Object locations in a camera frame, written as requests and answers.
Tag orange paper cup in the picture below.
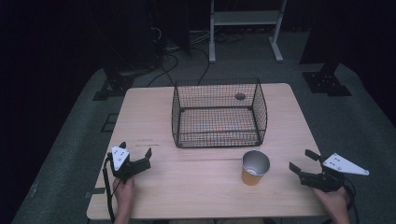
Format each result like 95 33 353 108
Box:
241 149 272 187

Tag black stand base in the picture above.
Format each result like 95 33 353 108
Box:
301 61 353 98
92 68 136 102

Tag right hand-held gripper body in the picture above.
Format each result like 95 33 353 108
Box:
298 152 371 193

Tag white metal stand frame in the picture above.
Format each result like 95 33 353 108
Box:
208 0 288 64

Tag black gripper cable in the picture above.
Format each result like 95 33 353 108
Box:
341 175 361 224
102 154 118 224

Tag person's right hand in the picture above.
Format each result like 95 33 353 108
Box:
312 186 349 217

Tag black wire mesh basket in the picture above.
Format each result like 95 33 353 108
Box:
171 77 269 149

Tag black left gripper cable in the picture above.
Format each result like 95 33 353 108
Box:
102 154 118 224

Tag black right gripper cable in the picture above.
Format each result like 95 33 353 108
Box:
341 175 361 224

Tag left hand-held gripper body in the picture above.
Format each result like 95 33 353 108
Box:
106 146 152 184

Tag black floor cables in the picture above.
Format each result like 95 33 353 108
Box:
146 26 247 88

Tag person's left hand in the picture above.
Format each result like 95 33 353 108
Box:
112 176 135 204

